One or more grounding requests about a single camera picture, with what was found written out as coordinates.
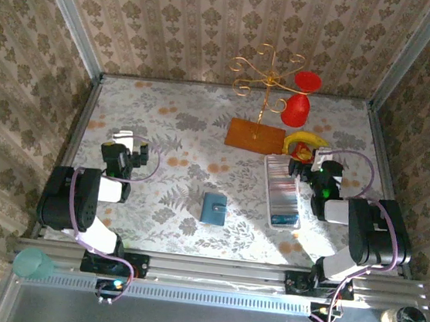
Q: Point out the blue card holder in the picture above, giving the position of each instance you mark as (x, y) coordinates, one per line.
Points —
(213, 208)

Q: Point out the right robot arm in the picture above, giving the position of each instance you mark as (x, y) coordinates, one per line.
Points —
(370, 233)

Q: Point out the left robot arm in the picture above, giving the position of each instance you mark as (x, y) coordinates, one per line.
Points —
(89, 209)

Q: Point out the white card tray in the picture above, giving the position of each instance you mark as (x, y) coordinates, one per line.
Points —
(268, 198)

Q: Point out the red snack packet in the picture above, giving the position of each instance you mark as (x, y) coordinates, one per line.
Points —
(302, 152)

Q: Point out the yellow banana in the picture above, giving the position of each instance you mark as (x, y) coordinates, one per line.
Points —
(310, 139)

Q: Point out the red plastic goblet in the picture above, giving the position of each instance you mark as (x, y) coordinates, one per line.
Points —
(295, 110)

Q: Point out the small controller board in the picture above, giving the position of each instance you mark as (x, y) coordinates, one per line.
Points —
(111, 287)
(324, 311)

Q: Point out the teal plastic cup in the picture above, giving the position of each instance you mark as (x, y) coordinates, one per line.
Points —
(30, 263)

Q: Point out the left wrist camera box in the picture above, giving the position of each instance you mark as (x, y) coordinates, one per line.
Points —
(123, 137)

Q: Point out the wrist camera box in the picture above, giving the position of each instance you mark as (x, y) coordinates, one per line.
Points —
(322, 157)
(123, 137)

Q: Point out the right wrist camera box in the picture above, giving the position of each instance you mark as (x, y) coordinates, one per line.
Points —
(322, 157)

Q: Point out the aluminium side rail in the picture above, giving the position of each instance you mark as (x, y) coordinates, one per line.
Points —
(378, 156)
(76, 133)

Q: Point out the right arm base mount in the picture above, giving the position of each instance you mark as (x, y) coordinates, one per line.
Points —
(298, 283)

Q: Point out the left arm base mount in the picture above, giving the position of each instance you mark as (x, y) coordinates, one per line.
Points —
(137, 266)

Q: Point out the aluminium frame rail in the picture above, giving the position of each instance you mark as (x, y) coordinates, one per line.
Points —
(217, 274)

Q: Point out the aluminium corner post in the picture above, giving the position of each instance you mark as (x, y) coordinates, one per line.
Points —
(70, 16)
(413, 55)

